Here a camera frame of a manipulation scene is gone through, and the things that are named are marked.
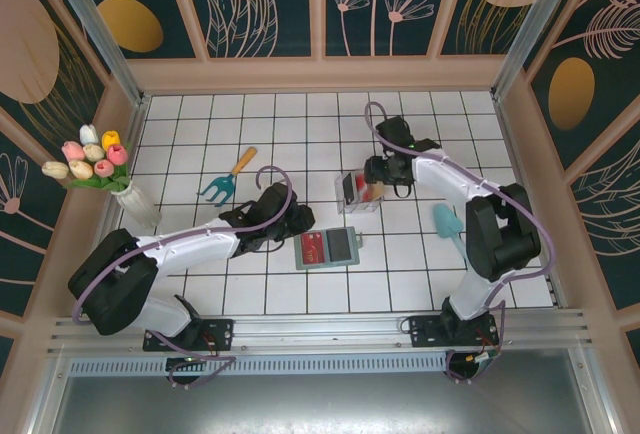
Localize aluminium corner post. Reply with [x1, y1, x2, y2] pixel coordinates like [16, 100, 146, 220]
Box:
[491, 0, 609, 103]
[42, 0, 151, 108]

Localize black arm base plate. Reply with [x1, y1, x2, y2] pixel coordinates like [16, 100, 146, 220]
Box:
[408, 314, 501, 350]
[142, 317, 236, 354]

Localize teal garden fork wooden handle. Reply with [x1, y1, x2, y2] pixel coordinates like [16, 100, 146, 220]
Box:
[197, 146, 259, 208]

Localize green tulip leaves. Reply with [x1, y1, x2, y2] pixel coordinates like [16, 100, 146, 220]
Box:
[62, 141, 134, 195]

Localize light blue trowel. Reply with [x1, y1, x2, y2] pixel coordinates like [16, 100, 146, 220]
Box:
[432, 203, 469, 260]

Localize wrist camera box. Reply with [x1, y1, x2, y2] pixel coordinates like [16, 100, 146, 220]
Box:
[257, 182, 294, 220]
[375, 116, 414, 148]

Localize grey metal panel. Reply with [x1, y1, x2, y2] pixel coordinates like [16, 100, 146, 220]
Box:
[29, 348, 616, 434]

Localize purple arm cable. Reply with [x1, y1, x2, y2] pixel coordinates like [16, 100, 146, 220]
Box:
[73, 166, 296, 325]
[363, 100, 557, 350]

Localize white ribbed vase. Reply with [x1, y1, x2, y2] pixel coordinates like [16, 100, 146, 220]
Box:
[109, 186, 164, 229]

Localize tulip bouquet in vase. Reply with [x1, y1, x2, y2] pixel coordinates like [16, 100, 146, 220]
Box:
[102, 95, 152, 235]

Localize grey-teal card holder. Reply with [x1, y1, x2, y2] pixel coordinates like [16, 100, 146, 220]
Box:
[293, 226, 365, 271]

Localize pale pink tulip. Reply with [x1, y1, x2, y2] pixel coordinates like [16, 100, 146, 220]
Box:
[61, 140, 86, 163]

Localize grey slotted cable duct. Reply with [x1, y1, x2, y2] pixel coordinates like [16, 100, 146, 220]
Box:
[67, 356, 454, 378]

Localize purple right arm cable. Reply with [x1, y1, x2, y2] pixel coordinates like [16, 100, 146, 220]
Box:
[363, 100, 557, 350]

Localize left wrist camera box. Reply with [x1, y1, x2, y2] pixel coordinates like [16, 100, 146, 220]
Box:
[257, 182, 294, 220]

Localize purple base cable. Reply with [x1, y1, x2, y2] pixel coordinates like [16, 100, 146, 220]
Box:
[149, 332, 239, 390]
[444, 351, 489, 385]

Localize clear plastic card box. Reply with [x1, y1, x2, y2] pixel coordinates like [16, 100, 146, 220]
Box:
[333, 167, 386, 216]

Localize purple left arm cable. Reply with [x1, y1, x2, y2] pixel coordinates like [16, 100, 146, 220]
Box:
[73, 166, 296, 325]

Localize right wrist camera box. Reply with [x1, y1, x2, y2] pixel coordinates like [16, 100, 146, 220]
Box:
[375, 116, 414, 148]

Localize aluminium mounting rail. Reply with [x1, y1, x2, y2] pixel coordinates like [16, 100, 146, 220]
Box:
[47, 308, 594, 358]

